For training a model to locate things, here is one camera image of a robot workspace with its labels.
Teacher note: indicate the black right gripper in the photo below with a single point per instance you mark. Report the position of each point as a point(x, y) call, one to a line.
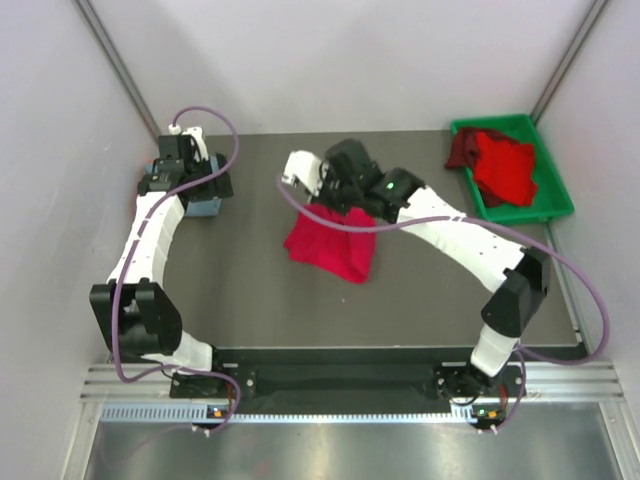
point(326, 177)

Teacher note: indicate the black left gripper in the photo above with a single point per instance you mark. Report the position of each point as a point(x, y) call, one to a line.
point(216, 187)

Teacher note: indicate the crimson red t-shirt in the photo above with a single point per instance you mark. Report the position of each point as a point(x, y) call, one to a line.
point(347, 255)

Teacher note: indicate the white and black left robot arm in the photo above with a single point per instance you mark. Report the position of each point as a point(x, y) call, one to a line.
point(141, 326)

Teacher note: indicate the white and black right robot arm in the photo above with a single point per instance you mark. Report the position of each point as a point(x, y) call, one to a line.
point(517, 277)

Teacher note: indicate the dark maroon t-shirt in bin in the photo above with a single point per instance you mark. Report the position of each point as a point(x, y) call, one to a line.
point(464, 151)

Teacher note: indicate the bright red t-shirt in bin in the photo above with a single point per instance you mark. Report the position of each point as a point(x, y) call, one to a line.
point(504, 170)

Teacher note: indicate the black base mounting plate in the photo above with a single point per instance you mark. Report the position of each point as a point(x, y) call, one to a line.
point(348, 388)

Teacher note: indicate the green plastic bin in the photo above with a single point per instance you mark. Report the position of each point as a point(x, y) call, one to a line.
point(551, 200)

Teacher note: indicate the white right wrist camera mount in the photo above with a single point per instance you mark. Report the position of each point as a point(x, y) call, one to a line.
point(304, 168)

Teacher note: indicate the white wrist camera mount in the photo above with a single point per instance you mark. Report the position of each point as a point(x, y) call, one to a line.
point(304, 168)
point(196, 135)

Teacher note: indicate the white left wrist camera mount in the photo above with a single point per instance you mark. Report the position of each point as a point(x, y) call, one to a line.
point(196, 135)

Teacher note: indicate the left aluminium corner post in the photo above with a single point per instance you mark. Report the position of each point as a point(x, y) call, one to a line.
point(111, 53)

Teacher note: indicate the aluminium corner post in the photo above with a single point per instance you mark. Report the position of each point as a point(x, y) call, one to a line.
point(111, 53)
point(586, 27)

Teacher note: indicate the right aluminium corner post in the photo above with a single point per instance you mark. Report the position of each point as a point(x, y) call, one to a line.
point(586, 27)

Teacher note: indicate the slotted grey cable duct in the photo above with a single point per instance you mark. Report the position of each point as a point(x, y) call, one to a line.
point(210, 414)

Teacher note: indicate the aluminium front frame rail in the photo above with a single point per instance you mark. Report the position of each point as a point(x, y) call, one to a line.
point(593, 382)

